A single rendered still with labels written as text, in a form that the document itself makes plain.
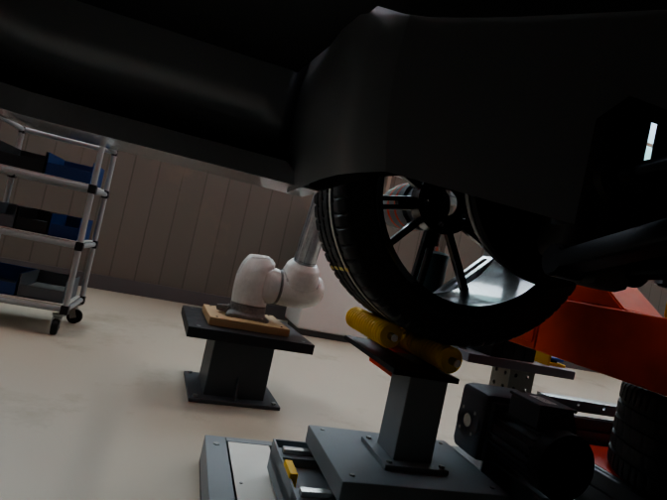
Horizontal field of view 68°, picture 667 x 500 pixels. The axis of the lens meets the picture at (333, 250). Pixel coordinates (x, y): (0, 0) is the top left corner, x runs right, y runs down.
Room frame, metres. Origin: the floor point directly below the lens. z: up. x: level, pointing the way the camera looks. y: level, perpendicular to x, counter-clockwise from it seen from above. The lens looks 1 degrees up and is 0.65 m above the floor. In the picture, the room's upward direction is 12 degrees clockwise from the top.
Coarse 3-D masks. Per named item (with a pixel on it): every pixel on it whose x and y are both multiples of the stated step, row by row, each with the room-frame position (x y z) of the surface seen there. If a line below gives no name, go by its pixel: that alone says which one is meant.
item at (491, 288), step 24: (432, 192) 1.21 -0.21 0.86; (456, 192) 1.23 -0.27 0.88; (432, 216) 1.22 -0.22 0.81; (456, 216) 1.23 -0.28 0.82; (384, 240) 1.01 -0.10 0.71; (432, 240) 1.25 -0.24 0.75; (456, 264) 1.28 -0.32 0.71; (480, 288) 1.26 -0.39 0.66; (504, 288) 1.19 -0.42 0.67; (528, 288) 1.12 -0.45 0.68; (480, 312) 1.09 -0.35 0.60
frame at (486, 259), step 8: (488, 256) 1.41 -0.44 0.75; (472, 264) 1.42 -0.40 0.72; (480, 264) 1.39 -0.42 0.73; (488, 264) 1.38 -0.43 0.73; (464, 272) 1.41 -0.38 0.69; (472, 272) 1.37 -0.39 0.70; (480, 272) 1.37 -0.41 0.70; (456, 280) 1.40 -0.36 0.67; (472, 280) 1.37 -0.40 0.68; (440, 288) 1.40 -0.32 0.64; (448, 288) 1.39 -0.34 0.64; (456, 288) 1.35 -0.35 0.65
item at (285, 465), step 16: (272, 448) 1.26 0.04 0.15; (288, 448) 1.20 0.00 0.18; (304, 448) 1.22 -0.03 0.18; (272, 464) 1.23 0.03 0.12; (288, 464) 1.11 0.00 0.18; (304, 464) 1.19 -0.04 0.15; (272, 480) 1.20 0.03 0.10; (288, 480) 1.07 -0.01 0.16; (304, 480) 1.13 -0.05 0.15; (320, 480) 1.14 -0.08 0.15; (288, 496) 1.05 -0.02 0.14; (304, 496) 1.00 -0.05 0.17; (320, 496) 1.01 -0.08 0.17
